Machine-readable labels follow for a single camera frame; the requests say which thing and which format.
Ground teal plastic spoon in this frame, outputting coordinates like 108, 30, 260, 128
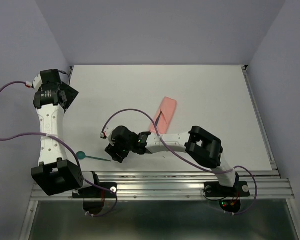
76, 151, 111, 162

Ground teal plastic utensil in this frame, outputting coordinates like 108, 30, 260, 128
155, 111, 164, 128

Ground pink satin napkin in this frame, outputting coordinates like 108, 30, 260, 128
153, 97, 177, 135

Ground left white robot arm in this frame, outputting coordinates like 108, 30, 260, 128
31, 69, 101, 197

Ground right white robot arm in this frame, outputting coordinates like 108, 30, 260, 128
100, 126, 238, 195

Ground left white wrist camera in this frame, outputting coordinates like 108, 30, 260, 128
25, 74, 43, 91

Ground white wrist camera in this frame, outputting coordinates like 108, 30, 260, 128
25, 74, 43, 91
100, 127, 115, 145

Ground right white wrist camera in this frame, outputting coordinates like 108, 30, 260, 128
100, 127, 115, 145

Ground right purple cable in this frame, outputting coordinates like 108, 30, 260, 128
101, 108, 258, 216

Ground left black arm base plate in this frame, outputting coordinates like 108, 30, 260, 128
72, 182, 118, 199

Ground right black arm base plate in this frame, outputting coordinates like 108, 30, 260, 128
203, 181, 250, 198

